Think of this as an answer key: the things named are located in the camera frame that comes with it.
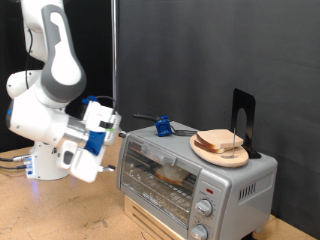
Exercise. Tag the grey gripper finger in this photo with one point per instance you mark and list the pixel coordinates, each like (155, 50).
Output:
(108, 168)
(122, 134)

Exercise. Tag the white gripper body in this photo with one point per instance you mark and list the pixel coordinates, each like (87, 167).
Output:
(86, 166)

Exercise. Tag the white bread slice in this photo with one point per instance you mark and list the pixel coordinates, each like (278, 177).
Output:
(171, 175)
(206, 149)
(218, 137)

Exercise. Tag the silver oven knob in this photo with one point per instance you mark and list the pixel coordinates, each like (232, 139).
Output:
(199, 232)
(204, 207)

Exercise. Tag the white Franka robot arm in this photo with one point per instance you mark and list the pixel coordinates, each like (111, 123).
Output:
(36, 116)

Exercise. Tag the red oven indicator light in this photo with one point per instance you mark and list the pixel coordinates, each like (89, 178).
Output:
(209, 191)

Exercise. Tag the silver toaster oven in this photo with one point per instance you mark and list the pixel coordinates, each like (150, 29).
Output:
(246, 213)

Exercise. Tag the wooden slatted crate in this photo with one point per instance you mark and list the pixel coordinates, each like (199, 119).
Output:
(140, 216)

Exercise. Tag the vertical metal pole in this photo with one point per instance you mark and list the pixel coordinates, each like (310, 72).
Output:
(114, 50)

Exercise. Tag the round wooden plate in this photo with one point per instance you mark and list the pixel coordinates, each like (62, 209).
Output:
(226, 160)

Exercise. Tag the thin metal pin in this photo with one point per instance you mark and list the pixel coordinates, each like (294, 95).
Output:
(233, 145)

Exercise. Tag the black metal bookend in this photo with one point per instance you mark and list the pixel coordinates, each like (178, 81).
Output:
(240, 100)

